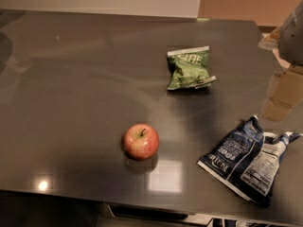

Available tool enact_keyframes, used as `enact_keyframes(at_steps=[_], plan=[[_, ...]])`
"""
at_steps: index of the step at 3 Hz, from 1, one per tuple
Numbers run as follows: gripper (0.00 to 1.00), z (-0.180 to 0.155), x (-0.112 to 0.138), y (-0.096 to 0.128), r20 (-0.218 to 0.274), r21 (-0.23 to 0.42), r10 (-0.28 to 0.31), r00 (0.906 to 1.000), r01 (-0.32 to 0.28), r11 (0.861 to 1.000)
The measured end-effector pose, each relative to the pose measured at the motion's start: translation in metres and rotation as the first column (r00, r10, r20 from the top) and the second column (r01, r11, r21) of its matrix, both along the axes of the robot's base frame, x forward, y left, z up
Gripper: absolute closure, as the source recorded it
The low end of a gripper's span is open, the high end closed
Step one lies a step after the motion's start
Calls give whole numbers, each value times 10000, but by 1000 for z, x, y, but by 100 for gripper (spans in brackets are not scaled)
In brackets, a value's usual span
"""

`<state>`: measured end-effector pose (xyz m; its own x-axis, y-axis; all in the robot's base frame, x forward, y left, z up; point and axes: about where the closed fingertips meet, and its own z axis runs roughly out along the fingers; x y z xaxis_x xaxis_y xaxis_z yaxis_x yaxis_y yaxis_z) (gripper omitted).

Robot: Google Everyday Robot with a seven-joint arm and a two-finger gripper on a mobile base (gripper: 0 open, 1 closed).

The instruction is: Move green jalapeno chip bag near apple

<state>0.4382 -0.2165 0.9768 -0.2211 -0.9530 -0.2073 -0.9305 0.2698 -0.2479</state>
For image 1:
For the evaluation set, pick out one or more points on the red apple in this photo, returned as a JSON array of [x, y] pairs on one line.
[[141, 141]]

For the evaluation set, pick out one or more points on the green jalapeno chip bag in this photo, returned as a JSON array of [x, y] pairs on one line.
[[189, 68]]

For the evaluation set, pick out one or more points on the blue chip bag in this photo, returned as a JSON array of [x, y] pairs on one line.
[[247, 160]]

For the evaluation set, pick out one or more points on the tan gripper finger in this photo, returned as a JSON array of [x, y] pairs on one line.
[[285, 92], [271, 41]]

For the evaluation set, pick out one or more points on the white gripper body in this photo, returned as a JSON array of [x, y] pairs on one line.
[[293, 43]]

